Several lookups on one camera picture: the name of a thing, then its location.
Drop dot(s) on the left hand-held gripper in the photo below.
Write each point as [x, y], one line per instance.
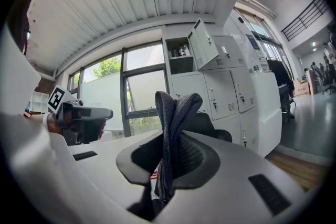
[56, 98]

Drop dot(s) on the white cubby shelf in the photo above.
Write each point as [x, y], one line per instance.
[39, 102]

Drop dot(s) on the grey metal locker cabinet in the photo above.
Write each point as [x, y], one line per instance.
[220, 81]

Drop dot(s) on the black office chair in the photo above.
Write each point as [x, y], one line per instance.
[210, 123]

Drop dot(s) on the cardboard boxes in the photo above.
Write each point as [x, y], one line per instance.
[302, 87]

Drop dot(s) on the white box cabinet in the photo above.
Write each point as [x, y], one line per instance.
[270, 112]

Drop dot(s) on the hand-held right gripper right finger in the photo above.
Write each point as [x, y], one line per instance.
[236, 191]

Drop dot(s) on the grey cloth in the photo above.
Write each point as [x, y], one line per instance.
[170, 118]

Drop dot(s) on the black balcony railing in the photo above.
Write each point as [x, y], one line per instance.
[307, 18]

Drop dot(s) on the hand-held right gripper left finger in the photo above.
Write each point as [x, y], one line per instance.
[105, 162]

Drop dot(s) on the person's left forearm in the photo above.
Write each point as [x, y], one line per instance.
[36, 120]

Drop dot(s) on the person's left hand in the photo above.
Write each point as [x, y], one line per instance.
[55, 126]

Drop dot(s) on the white wristband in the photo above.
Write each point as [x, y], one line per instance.
[46, 120]

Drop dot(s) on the wooden step platform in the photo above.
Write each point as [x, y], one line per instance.
[296, 168]

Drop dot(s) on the black window frame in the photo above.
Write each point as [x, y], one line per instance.
[123, 91]

